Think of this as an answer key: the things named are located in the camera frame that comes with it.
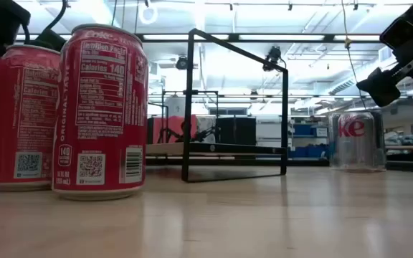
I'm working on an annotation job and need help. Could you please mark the black ceiling light rail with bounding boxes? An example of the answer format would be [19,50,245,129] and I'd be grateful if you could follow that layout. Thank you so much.
[14,32,383,44]

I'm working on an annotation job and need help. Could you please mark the red Coca-Cola original can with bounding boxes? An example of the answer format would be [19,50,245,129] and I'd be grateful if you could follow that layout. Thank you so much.
[51,23,149,201]

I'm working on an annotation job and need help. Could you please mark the red cola can blue patch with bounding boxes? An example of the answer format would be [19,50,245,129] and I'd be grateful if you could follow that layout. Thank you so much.
[0,44,62,193]

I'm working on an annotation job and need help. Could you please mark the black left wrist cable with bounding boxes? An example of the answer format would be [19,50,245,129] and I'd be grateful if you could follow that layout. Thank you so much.
[22,0,70,52]

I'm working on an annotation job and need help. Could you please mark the black hanging camera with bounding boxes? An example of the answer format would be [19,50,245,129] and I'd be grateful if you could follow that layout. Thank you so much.
[262,45,287,72]

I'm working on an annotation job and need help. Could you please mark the black background cabinet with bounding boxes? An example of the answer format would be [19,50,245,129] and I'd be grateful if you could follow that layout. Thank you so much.
[215,117,257,146]

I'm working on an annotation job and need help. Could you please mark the yellow hanging cable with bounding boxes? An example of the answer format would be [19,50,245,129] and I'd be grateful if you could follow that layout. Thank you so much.
[341,0,369,110]

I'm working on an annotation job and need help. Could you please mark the wooden background workbench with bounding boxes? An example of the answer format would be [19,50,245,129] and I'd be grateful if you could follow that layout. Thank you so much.
[385,144,413,152]

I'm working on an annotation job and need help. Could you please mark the red background panel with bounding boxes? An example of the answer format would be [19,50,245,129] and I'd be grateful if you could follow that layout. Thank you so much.
[147,115,199,145]

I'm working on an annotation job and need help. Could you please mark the black aluminium table frame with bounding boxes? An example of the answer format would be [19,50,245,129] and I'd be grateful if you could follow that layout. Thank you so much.
[145,156,413,173]

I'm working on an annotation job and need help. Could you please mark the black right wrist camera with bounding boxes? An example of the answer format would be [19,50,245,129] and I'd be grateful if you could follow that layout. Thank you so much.
[379,14,413,51]

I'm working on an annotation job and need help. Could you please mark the blue storage bins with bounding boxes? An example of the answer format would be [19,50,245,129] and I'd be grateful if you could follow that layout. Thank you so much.
[291,123,330,159]

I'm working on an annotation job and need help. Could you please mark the silver Diet Coke can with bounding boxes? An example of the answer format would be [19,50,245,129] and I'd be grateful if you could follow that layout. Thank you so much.
[335,110,376,173]
[328,113,338,169]
[373,110,387,171]

